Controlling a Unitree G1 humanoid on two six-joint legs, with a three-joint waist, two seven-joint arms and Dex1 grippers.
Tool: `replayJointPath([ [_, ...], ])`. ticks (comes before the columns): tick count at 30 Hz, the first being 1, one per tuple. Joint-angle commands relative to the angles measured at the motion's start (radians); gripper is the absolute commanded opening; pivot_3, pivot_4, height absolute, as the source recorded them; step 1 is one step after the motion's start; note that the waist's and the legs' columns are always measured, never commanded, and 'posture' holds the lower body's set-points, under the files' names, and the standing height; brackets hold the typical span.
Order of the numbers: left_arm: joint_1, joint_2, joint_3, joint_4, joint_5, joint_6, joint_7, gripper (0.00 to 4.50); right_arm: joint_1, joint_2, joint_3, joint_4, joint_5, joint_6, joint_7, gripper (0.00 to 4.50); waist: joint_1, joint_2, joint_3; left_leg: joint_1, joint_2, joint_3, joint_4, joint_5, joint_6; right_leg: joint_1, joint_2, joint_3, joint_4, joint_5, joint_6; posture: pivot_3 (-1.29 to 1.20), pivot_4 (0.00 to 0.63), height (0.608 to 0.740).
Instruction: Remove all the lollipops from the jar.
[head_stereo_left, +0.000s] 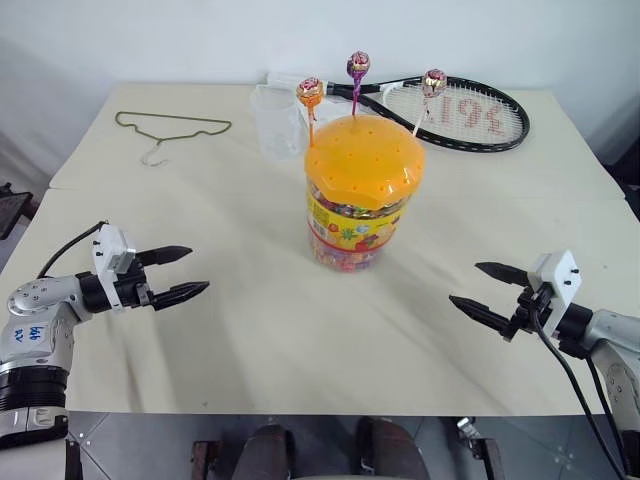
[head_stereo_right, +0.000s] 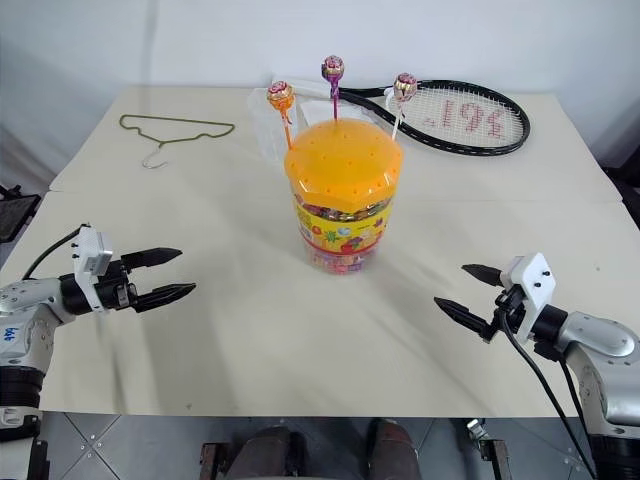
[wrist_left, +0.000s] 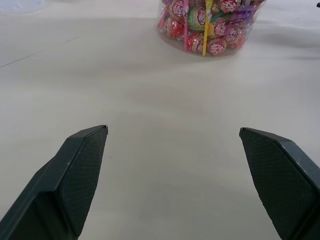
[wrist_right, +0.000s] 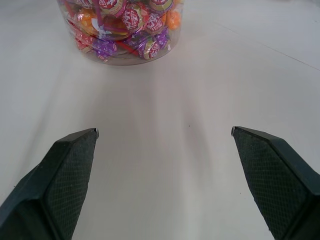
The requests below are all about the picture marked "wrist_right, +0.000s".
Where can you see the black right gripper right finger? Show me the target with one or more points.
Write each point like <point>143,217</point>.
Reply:
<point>275,180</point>

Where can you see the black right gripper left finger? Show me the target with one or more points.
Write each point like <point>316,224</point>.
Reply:
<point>50,190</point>

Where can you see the clear jar of candies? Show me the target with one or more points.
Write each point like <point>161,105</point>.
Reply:
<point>120,58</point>

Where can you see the purple candy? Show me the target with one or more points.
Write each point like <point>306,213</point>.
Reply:
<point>163,38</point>
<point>103,48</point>

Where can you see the red candy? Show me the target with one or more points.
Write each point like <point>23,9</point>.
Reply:
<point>83,41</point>

